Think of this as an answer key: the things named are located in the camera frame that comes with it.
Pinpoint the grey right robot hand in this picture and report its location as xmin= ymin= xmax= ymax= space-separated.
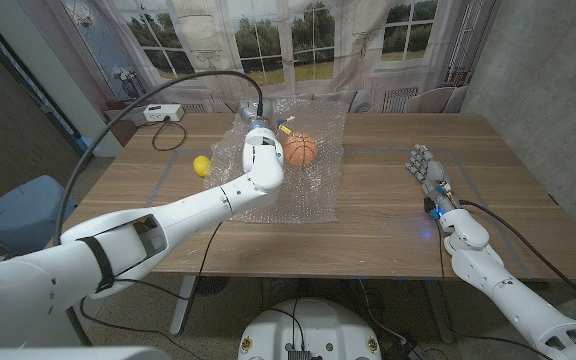
xmin=404 ymin=143 xmax=462 ymax=222

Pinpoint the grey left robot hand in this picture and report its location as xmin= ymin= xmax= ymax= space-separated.
xmin=237 ymin=98 xmax=275 ymax=132

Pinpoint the orange mini basketball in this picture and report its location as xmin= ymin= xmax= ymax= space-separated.
xmin=282 ymin=131 xmax=319 ymax=169

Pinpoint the clear bubble wrap sheet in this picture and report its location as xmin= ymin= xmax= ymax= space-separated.
xmin=202 ymin=97 xmax=348 ymax=225

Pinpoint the yellow lemon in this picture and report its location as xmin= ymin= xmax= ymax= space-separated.
xmin=192 ymin=154 xmax=213 ymax=179

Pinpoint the white power strip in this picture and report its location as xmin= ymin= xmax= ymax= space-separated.
xmin=142 ymin=103 xmax=185 ymax=124

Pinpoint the printed window backdrop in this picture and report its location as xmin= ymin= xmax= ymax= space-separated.
xmin=15 ymin=0 xmax=502 ymax=149

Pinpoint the grey table leg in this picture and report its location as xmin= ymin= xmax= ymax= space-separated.
xmin=422 ymin=279 xmax=455 ymax=344

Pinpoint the black round floor object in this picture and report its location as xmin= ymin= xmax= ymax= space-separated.
xmin=195 ymin=275 xmax=230 ymax=297

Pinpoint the black power adapter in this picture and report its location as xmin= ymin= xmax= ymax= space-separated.
xmin=385 ymin=333 xmax=427 ymax=360

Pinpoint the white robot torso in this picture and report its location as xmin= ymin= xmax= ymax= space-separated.
xmin=237 ymin=299 xmax=383 ymax=360

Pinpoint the white table leg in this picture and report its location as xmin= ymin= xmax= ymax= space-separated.
xmin=169 ymin=274 xmax=197 ymax=336

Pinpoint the blue-grey chair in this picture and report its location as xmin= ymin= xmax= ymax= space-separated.
xmin=0 ymin=174 xmax=79 ymax=256

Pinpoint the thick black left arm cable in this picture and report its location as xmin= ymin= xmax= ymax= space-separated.
xmin=52 ymin=69 xmax=265 ymax=347

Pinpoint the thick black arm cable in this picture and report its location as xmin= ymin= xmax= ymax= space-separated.
xmin=459 ymin=198 xmax=576 ymax=315
xmin=52 ymin=69 xmax=265 ymax=347

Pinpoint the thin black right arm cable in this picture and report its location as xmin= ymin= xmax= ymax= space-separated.
xmin=435 ymin=219 xmax=554 ymax=360

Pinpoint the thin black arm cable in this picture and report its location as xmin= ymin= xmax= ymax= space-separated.
xmin=435 ymin=219 xmax=554 ymax=360
xmin=78 ymin=222 xmax=225 ymax=360

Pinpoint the black power strip cord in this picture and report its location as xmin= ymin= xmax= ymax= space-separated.
xmin=150 ymin=118 xmax=188 ymax=153

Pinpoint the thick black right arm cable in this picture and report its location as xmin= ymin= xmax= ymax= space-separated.
xmin=459 ymin=198 xmax=576 ymax=315

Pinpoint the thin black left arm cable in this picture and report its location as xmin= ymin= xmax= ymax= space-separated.
xmin=78 ymin=222 xmax=225 ymax=360

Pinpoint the thin black torso cable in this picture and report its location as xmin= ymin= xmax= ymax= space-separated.
xmin=267 ymin=299 xmax=305 ymax=351

